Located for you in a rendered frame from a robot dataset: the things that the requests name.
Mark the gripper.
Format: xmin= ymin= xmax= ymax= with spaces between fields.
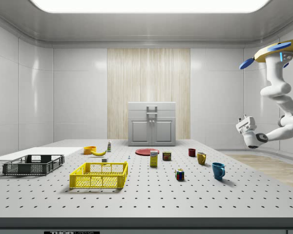
xmin=235 ymin=114 xmax=257 ymax=135

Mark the blue mug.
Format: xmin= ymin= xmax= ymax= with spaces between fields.
xmin=211 ymin=162 xmax=226 ymax=181

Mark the yellow mug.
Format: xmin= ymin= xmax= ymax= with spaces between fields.
xmin=197 ymin=152 xmax=207 ymax=166

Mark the white cabinet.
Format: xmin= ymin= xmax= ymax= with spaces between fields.
xmin=127 ymin=101 xmax=177 ymax=147

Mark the yellow and white box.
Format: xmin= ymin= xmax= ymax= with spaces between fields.
xmin=150 ymin=150 xmax=160 ymax=168

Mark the red plate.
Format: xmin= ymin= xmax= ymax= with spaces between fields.
xmin=135 ymin=148 xmax=160 ymax=156

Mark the yellow basket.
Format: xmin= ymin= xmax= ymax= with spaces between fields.
xmin=69 ymin=162 xmax=129 ymax=190

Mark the white board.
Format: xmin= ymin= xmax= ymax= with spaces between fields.
xmin=0 ymin=147 xmax=82 ymax=161

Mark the dark grey basket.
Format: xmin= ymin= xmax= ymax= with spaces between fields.
xmin=2 ymin=154 xmax=65 ymax=176

